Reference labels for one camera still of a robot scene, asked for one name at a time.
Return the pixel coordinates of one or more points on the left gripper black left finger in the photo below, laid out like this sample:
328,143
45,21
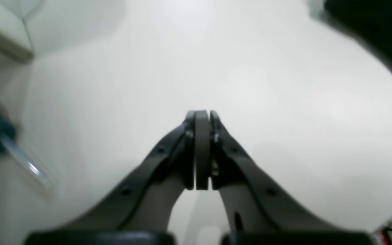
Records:
145,198

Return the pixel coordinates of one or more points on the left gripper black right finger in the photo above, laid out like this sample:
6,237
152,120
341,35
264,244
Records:
254,202

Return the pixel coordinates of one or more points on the black T-shirt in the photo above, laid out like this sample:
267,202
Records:
370,19

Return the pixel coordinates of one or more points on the clear glue stick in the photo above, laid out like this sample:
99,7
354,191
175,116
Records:
25,161

